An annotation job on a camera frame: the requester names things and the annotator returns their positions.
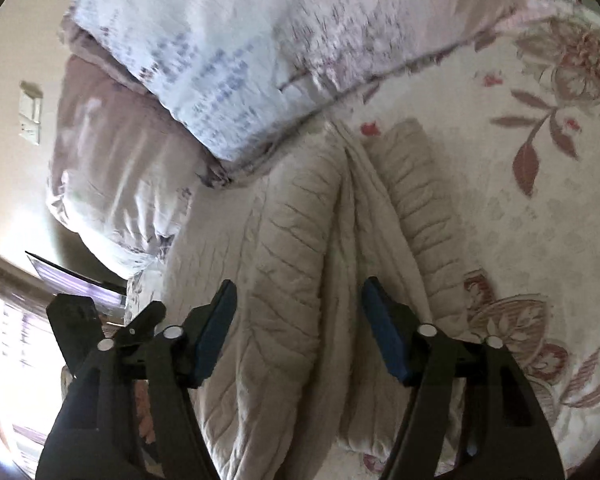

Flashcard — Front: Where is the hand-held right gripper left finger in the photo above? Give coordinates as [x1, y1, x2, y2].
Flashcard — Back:
[35, 279, 239, 480]

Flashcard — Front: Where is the blue floral pillow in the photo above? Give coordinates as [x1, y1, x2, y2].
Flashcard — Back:
[72, 0, 548, 162]

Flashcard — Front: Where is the white wall switch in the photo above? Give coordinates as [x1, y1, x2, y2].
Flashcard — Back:
[18, 81, 44, 147]

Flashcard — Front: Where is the pink floral pillow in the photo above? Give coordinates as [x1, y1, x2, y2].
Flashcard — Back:
[45, 55, 233, 281]

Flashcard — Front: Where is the window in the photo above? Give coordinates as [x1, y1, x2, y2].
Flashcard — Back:
[0, 260, 68, 468]

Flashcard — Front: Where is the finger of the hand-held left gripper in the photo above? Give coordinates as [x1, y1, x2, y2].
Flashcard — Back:
[112, 301, 167, 349]
[46, 294, 104, 369]

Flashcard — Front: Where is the beige cable-knit sweater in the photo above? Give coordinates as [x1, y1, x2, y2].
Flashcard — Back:
[160, 119, 477, 467]

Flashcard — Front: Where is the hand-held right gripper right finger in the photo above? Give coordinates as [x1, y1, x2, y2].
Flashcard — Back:
[361, 276, 567, 480]

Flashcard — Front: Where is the floral bed sheet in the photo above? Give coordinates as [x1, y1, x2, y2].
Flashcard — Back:
[122, 0, 600, 480]

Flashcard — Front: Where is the dark flat panel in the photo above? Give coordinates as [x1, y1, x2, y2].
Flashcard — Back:
[25, 250, 127, 297]

